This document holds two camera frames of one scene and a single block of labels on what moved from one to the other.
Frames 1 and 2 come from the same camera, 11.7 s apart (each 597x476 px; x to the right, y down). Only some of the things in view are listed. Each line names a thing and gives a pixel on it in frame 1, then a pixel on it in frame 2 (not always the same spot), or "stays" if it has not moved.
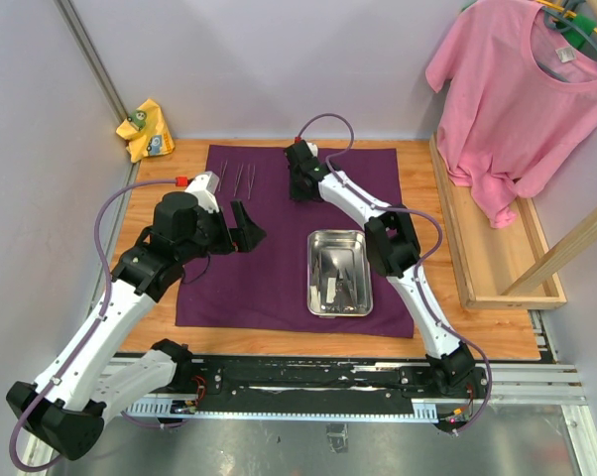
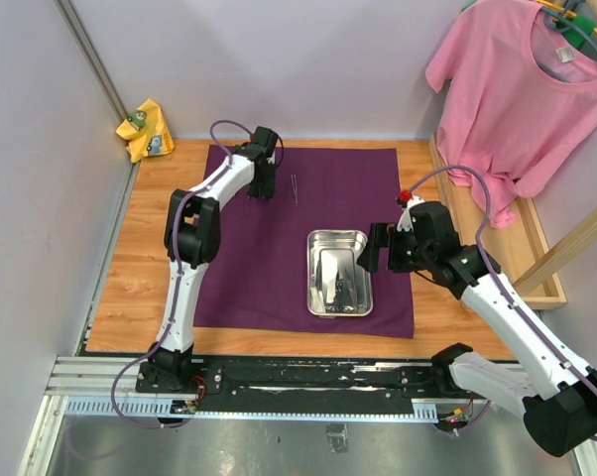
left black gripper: (240, 239) to (267, 189)
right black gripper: (294, 192) to (380, 237)
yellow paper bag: (146, 132) stays
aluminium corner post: (78, 35) stays
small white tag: (331, 290) stays
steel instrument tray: (338, 274) stays
